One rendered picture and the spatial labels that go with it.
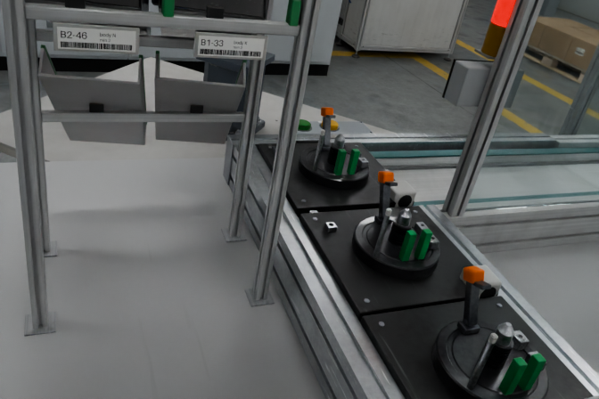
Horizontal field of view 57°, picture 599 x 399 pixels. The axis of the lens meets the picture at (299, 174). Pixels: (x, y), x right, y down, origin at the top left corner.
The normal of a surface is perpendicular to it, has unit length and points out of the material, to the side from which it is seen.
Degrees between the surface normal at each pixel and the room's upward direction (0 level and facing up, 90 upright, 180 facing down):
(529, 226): 90
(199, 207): 0
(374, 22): 90
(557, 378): 0
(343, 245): 0
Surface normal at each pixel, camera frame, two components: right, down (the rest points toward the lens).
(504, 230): 0.34, 0.51
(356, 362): 0.17, -0.86
